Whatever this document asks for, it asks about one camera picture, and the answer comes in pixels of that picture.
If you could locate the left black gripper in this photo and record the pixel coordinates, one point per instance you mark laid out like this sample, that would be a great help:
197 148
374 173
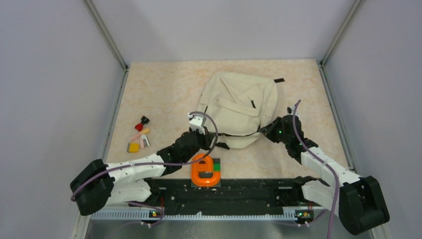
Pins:
207 138

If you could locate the cream canvas student bag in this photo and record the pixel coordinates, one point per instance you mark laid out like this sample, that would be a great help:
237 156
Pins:
239 105

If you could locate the red black stamp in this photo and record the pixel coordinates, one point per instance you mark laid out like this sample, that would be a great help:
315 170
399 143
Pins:
144 120

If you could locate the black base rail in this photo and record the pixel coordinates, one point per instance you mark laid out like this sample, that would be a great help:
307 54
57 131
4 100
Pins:
230 197

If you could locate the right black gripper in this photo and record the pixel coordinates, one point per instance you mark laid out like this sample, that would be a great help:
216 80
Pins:
268 130

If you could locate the yellow eraser block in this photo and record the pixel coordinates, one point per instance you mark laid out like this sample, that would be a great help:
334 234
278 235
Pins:
133 147

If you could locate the pink white eraser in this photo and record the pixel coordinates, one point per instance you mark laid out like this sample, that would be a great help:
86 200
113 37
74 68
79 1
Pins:
144 141

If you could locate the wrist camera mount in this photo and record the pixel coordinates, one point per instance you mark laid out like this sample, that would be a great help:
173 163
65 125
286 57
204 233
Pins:
196 121
292 111

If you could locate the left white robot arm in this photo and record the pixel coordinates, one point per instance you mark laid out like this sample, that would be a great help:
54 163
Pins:
100 184

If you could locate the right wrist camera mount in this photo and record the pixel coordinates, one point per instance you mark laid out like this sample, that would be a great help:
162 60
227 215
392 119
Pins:
292 111

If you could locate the orange ring toy on bricks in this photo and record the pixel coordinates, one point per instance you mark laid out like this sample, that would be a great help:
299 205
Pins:
205 172

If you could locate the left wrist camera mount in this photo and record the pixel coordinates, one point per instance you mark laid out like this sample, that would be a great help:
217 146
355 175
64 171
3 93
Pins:
196 121

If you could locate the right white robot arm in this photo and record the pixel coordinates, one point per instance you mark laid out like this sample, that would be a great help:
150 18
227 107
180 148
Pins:
357 201

